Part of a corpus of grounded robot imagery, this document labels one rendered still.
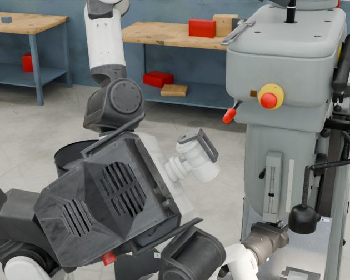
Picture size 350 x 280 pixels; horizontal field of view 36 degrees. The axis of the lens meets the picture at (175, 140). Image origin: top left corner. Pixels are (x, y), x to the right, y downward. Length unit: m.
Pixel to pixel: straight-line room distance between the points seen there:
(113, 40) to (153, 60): 5.02
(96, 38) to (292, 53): 0.47
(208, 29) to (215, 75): 0.88
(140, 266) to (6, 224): 0.69
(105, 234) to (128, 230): 0.06
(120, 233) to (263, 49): 0.54
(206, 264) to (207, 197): 3.02
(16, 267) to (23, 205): 0.15
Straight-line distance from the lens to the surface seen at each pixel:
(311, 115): 1.42
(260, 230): 1.69
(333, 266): 2.29
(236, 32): 1.33
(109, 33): 1.35
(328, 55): 1.30
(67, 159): 3.80
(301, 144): 1.50
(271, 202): 1.55
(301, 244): 2.15
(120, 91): 1.27
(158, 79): 5.95
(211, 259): 1.28
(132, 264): 1.92
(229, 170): 4.67
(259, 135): 1.51
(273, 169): 1.50
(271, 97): 1.26
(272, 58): 1.29
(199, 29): 5.45
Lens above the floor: 2.21
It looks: 25 degrees down
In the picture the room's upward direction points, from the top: 1 degrees counter-clockwise
